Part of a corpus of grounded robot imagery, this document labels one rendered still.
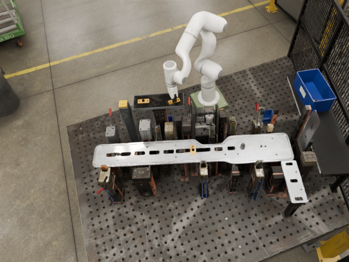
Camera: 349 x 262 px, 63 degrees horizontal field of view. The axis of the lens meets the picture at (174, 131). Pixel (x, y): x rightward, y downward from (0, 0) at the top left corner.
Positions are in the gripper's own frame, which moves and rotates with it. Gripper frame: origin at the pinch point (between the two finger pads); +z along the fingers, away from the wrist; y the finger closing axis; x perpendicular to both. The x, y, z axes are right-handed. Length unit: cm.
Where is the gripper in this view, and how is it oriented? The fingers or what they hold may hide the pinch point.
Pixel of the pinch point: (173, 98)
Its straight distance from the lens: 204.2
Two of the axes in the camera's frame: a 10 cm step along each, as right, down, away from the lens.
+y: 3.3, 7.5, -5.7
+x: 9.4, -3.1, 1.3
